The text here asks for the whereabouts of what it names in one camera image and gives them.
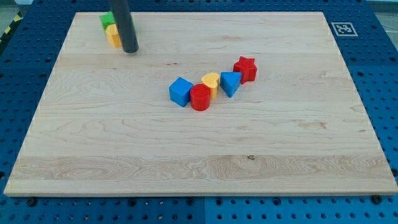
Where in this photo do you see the white fiducial marker tag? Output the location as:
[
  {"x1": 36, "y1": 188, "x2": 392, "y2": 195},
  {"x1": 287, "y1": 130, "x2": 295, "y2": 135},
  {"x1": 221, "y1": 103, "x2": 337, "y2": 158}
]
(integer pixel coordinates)
[{"x1": 331, "y1": 22, "x2": 358, "y2": 37}]

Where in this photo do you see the black bolt right front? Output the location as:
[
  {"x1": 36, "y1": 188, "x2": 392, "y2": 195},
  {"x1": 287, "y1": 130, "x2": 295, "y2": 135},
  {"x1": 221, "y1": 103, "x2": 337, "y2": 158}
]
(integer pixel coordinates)
[{"x1": 371, "y1": 195, "x2": 383, "y2": 205}]

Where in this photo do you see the blue cube block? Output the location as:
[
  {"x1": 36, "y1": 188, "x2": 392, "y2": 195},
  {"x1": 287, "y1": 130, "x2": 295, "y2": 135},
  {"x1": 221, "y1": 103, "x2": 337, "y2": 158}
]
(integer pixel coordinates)
[{"x1": 169, "y1": 77, "x2": 193, "y2": 107}]

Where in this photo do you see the yellow heart block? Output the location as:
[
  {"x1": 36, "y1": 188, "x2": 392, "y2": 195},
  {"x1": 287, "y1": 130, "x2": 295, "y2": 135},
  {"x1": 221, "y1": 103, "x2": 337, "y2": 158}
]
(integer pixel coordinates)
[{"x1": 201, "y1": 72, "x2": 220, "y2": 99}]

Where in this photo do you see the black bolt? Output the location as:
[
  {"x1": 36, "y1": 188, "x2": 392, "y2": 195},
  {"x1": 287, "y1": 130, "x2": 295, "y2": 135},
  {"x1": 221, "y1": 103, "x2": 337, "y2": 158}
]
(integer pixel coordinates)
[
  {"x1": 26, "y1": 197, "x2": 37, "y2": 207},
  {"x1": 371, "y1": 195, "x2": 383, "y2": 205}
]

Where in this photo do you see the red cylinder block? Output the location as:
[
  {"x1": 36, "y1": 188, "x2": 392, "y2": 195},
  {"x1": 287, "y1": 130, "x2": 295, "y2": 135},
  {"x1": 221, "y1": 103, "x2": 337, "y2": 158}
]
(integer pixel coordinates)
[{"x1": 190, "y1": 84, "x2": 211, "y2": 111}]

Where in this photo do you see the light wooden board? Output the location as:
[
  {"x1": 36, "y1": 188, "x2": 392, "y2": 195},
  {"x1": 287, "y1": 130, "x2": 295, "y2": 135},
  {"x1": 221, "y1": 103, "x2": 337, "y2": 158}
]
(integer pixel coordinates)
[{"x1": 4, "y1": 12, "x2": 397, "y2": 197}]

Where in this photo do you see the blue triangle block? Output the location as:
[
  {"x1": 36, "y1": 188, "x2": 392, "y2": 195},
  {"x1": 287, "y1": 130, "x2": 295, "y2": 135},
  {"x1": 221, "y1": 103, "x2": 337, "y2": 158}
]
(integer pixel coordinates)
[{"x1": 220, "y1": 72, "x2": 242, "y2": 98}]

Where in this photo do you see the yellow pentagon block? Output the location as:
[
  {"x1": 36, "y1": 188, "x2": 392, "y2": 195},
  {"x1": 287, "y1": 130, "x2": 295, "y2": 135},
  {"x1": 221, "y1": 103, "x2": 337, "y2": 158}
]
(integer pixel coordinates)
[{"x1": 105, "y1": 24, "x2": 122, "y2": 48}]

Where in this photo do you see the black bolt left front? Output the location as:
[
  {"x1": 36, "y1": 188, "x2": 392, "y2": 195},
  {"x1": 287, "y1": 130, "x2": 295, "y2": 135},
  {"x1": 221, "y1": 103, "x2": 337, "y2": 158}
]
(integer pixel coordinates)
[{"x1": 26, "y1": 197, "x2": 37, "y2": 207}]

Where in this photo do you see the red star block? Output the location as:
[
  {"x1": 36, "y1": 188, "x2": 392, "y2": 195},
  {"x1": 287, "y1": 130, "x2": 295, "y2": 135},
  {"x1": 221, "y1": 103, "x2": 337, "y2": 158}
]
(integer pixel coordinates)
[{"x1": 233, "y1": 56, "x2": 257, "y2": 85}]

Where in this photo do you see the green block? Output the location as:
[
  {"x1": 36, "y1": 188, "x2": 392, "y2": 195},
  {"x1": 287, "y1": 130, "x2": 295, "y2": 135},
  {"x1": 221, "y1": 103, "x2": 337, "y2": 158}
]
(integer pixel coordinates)
[{"x1": 99, "y1": 11, "x2": 115, "y2": 30}]

